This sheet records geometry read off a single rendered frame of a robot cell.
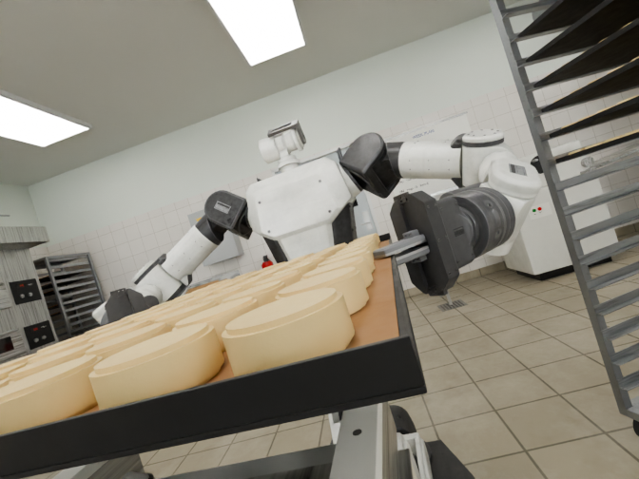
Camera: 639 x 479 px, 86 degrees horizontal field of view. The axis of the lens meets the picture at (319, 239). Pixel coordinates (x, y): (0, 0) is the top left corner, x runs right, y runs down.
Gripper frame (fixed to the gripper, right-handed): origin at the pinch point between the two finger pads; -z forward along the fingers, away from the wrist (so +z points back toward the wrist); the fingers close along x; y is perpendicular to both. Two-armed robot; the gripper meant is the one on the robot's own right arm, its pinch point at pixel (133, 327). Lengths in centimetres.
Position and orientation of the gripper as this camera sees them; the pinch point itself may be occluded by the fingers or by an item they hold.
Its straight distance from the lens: 61.0
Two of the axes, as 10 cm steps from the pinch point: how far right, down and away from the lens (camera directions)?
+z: -5.3, 1.7, 8.3
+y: 7.9, -2.5, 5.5
